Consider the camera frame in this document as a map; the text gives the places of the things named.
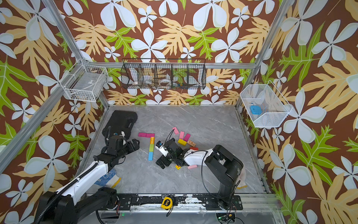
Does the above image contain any pink block top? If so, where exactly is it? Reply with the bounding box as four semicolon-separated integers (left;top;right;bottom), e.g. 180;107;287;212
172;127;180;135

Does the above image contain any blue block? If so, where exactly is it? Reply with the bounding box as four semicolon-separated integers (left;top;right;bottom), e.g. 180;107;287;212
148;152;153;161

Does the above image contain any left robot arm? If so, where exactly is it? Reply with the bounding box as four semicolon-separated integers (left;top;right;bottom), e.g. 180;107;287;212
34;135;140;224

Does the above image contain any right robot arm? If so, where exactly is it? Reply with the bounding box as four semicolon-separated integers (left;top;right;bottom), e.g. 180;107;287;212
155;138;246;209

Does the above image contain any patterned wooden block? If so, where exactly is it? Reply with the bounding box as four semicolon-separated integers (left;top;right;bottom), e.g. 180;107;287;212
187;140;196;147

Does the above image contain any light pink block bottom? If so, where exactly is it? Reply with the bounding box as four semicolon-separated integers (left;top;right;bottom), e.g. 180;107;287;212
187;165;198;169

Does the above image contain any pink block upright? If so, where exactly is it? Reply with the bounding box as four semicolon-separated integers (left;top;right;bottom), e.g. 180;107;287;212
180;131;185;140

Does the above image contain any black plastic case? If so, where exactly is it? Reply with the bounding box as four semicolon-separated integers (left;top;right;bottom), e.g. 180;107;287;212
102;110;138;140

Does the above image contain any blue knit glove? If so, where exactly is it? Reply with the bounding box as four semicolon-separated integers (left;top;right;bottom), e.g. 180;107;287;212
94;168;121;188

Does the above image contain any yellow tape measure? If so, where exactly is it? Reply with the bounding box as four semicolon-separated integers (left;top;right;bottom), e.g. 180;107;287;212
160;197;173;210

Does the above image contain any white work glove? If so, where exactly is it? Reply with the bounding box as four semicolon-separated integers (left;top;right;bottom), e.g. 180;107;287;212
237;167;247;189

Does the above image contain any blue object in basket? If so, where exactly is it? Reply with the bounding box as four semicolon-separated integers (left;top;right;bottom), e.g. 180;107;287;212
250;105;263;115

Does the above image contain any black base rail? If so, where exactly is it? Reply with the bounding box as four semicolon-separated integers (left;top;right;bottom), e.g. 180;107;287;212
108;193;243;212

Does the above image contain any white wire basket left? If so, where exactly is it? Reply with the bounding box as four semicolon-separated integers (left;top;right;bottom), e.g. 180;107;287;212
61;59;108;102

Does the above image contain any white wire basket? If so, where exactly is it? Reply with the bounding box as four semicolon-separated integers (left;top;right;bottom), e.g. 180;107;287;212
240;81;293;129
61;59;108;102

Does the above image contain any black wire basket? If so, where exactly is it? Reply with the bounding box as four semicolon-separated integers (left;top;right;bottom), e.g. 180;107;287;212
119;58;207;90

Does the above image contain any white wire basket right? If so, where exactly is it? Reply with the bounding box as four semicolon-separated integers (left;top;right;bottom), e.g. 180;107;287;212
240;81;293;129

